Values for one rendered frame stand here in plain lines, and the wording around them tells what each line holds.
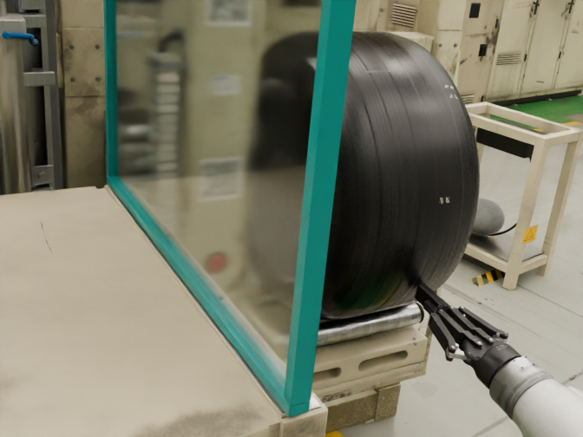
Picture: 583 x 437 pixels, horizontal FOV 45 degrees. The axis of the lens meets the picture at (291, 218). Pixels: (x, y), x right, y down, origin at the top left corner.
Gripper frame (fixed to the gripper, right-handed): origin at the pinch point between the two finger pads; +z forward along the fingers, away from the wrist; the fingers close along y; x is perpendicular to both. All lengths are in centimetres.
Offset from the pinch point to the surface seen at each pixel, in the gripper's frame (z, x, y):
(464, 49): 349, 69, -322
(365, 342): 11.1, 17.4, 3.0
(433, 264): 2.1, -6.7, -0.1
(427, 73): 17.9, -36.2, -2.1
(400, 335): 10.4, 17.4, -5.1
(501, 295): 119, 119, -171
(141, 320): -23, -28, 61
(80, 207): 6, -24, 60
